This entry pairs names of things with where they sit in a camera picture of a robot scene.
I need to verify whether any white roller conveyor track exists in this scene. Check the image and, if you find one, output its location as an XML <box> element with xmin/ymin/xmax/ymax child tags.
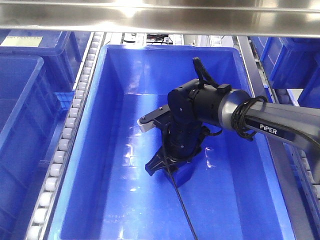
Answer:
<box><xmin>24</xmin><ymin>32</ymin><xmax>112</xmax><ymax>240</ymax></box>

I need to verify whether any large blue plastic bin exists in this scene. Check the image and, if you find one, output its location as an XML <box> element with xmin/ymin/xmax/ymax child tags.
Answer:
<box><xmin>47</xmin><ymin>44</ymin><xmax>297</xmax><ymax>240</ymax></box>

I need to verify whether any blue plastic bin right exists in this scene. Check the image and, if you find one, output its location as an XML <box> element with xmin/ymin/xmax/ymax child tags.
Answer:
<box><xmin>251</xmin><ymin>36</ymin><xmax>320</xmax><ymax>89</ymax></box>

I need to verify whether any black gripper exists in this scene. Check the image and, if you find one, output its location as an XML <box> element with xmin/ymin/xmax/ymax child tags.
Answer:
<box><xmin>145</xmin><ymin>119</ymin><xmax>209</xmax><ymax>176</ymax></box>

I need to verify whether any black cable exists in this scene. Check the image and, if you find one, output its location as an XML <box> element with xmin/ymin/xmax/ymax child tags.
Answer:
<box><xmin>161</xmin><ymin>144</ymin><xmax>200</xmax><ymax>240</ymax></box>

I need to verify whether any small blue plastic box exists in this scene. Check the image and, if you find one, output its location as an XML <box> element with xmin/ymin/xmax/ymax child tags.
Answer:
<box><xmin>169</xmin><ymin>162</ymin><xmax>196</xmax><ymax>188</ymax></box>

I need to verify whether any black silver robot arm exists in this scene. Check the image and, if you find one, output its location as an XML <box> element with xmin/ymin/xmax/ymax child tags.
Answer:
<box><xmin>138</xmin><ymin>57</ymin><xmax>320</xmax><ymax>183</ymax></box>

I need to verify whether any steel shelf beam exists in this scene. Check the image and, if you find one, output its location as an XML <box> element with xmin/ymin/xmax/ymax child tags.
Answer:
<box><xmin>0</xmin><ymin>0</ymin><xmax>320</xmax><ymax>38</ymax></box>

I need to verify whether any blue plastic bin left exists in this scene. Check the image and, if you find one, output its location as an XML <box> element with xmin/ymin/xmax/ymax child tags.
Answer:
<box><xmin>0</xmin><ymin>54</ymin><xmax>61</xmax><ymax>240</ymax></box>

